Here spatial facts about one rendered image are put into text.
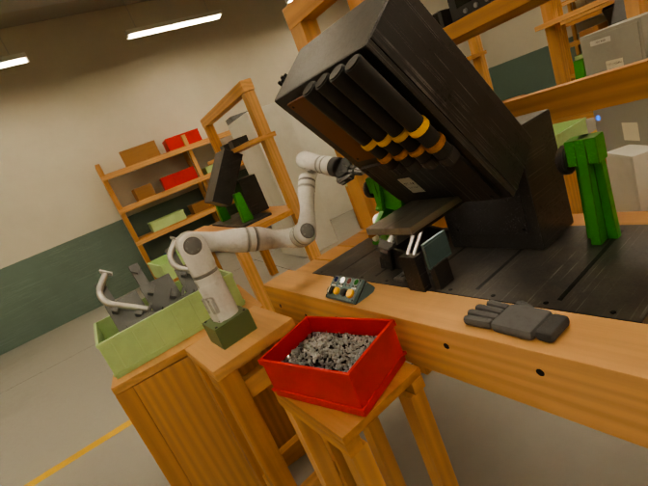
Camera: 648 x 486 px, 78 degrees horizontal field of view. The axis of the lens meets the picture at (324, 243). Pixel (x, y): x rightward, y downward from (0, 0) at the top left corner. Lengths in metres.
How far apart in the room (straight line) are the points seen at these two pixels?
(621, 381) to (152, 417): 1.64
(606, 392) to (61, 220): 7.82
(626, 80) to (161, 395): 1.90
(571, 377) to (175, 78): 8.18
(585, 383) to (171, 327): 1.53
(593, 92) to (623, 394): 0.83
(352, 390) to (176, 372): 1.08
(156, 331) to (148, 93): 6.82
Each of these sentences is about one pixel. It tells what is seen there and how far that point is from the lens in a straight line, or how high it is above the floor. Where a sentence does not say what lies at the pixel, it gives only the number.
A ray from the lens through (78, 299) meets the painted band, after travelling 8.16.
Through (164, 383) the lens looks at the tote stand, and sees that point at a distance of 1.87.
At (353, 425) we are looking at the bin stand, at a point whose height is 0.80.
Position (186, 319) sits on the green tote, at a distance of 1.90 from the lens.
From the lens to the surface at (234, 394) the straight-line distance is 1.41.
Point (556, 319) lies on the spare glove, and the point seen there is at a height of 0.92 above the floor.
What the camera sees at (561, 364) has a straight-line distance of 0.85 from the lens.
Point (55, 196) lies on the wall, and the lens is 8.07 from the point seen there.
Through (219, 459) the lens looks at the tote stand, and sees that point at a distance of 2.08.
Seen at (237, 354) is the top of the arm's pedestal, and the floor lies 0.85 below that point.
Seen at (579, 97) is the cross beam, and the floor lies 1.23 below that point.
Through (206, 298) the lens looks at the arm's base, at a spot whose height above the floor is 1.03.
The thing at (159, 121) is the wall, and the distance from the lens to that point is 8.28.
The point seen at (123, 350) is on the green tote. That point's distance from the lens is 1.89.
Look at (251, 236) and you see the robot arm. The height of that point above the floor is 1.16.
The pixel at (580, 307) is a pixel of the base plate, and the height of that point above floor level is 0.90.
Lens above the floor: 1.41
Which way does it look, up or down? 15 degrees down
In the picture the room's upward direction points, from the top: 22 degrees counter-clockwise
